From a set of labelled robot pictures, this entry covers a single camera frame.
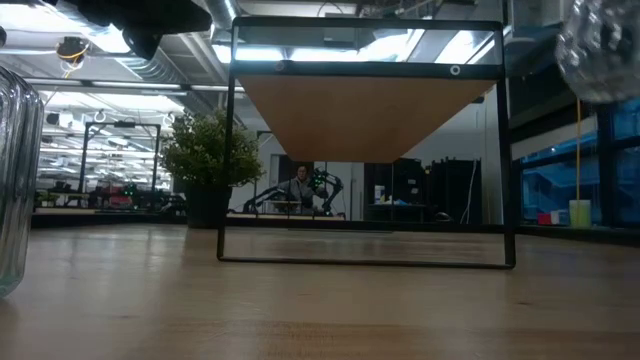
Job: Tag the ribbed clear glass jar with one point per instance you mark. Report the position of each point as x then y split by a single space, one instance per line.
17 190

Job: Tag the curvy glass vase with label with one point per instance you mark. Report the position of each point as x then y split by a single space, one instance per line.
600 50

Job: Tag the black background robot arm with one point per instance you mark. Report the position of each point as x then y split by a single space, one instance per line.
330 184
257 201

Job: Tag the round black ceiling fixture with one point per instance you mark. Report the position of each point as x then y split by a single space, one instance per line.
2 36
72 49

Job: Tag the green potted plant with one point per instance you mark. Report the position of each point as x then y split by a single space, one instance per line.
210 155

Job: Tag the person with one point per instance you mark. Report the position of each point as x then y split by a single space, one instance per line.
301 191

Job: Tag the red box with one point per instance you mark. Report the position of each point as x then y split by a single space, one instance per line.
544 218

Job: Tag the white box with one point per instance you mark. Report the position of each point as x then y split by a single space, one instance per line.
559 217

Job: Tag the green cup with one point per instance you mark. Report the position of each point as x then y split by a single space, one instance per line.
580 214

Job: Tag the black background metal frame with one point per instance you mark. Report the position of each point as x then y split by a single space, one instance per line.
120 125

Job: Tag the black metal frame wooden shelf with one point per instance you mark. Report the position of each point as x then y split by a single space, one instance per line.
360 120

